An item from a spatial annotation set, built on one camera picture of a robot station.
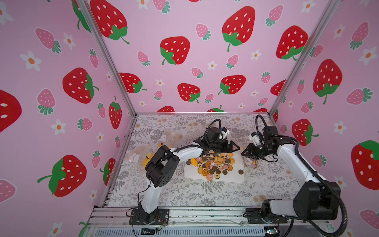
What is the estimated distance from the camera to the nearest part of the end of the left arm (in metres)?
0.71

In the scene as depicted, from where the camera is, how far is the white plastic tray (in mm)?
881

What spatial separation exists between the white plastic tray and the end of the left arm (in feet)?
0.53
